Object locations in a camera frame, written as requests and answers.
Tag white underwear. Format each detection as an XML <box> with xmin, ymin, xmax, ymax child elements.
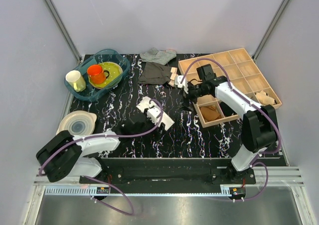
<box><xmin>136</xmin><ymin>97</ymin><xmax>156</xmax><ymax>113</ymax></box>

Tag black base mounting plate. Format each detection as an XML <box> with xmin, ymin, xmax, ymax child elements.
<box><xmin>91</xmin><ymin>158</ymin><xmax>256</xmax><ymax>185</ymax></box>

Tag cream yellow mug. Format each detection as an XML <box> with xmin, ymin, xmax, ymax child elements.
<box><xmin>65</xmin><ymin>70</ymin><xmax>86</xmax><ymax>92</ymax></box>

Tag rolled tan underwear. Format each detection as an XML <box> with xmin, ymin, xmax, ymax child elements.
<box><xmin>200</xmin><ymin>105</ymin><xmax>222</xmax><ymax>122</ymax></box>

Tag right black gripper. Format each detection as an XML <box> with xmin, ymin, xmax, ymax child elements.
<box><xmin>178</xmin><ymin>82</ymin><xmax>206</xmax><ymax>113</ymax></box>

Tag dark grey underwear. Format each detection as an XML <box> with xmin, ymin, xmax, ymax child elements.
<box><xmin>138</xmin><ymin>62</ymin><xmax>178</xmax><ymax>87</ymax></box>

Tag striped grey underwear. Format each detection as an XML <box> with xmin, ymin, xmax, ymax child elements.
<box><xmin>140</xmin><ymin>48</ymin><xmax>177</xmax><ymax>65</ymax></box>

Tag wooden compartment tray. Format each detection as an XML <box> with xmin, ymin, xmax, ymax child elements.
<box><xmin>178</xmin><ymin>48</ymin><xmax>282</xmax><ymax>128</ymax></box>

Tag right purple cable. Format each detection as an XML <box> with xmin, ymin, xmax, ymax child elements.
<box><xmin>180</xmin><ymin>58</ymin><xmax>282</xmax><ymax>202</ymax></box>

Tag right aluminium frame post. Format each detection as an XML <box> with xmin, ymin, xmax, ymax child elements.
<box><xmin>251</xmin><ymin>0</ymin><xmax>291</xmax><ymax>62</ymax></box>

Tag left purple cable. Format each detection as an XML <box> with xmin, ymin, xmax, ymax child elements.
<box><xmin>38</xmin><ymin>99</ymin><xmax>165</xmax><ymax>216</ymax></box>

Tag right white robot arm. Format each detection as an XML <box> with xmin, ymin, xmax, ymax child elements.
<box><xmin>174</xmin><ymin>64</ymin><xmax>282</xmax><ymax>184</ymax></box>

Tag left aluminium frame post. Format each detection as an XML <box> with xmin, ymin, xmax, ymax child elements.
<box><xmin>43</xmin><ymin>0</ymin><xmax>82</xmax><ymax>63</ymax></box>

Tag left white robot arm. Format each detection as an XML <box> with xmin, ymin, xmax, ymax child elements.
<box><xmin>36</xmin><ymin>111</ymin><xmax>174</xmax><ymax>183</ymax></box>

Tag rolled beige underwear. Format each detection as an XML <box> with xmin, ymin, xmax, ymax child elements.
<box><xmin>255</xmin><ymin>90</ymin><xmax>276</xmax><ymax>106</ymax></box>

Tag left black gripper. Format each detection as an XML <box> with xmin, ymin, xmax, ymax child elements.
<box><xmin>132</xmin><ymin>109</ymin><xmax>166</xmax><ymax>141</ymax></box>

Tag aluminium front rail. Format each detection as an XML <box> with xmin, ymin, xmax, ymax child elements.
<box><xmin>32</xmin><ymin>166</ymin><xmax>306</xmax><ymax>187</ymax></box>

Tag orange mug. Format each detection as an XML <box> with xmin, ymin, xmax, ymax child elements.
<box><xmin>87</xmin><ymin>64</ymin><xmax>110</xmax><ymax>84</ymax></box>

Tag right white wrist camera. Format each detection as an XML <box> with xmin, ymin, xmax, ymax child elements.
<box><xmin>174</xmin><ymin>75</ymin><xmax>188</xmax><ymax>93</ymax></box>

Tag aluminium frame post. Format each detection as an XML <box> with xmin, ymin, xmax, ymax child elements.
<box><xmin>43</xmin><ymin>0</ymin><xmax>82</xmax><ymax>63</ymax></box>
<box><xmin>251</xmin><ymin>0</ymin><xmax>291</xmax><ymax>62</ymax></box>

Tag blue transparent plastic bin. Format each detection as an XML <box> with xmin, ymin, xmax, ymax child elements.
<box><xmin>64</xmin><ymin>49</ymin><xmax>130</xmax><ymax>102</ymax></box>

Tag yellow-green dotted plate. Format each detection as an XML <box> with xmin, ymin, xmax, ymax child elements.
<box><xmin>88</xmin><ymin>62</ymin><xmax>123</xmax><ymax>89</ymax></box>

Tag rolled black underwear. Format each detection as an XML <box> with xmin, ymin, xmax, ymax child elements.
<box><xmin>219</xmin><ymin>102</ymin><xmax>237</xmax><ymax>117</ymax></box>

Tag cream stacked bowls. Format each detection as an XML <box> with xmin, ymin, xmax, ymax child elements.
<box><xmin>56</xmin><ymin>111</ymin><xmax>97</xmax><ymax>135</ymax></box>

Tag purple cable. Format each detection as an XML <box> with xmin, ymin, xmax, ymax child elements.
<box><xmin>180</xmin><ymin>58</ymin><xmax>282</xmax><ymax>202</ymax></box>
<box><xmin>38</xmin><ymin>99</ymin><xmax>165</xmax><ymax>216</ymax></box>

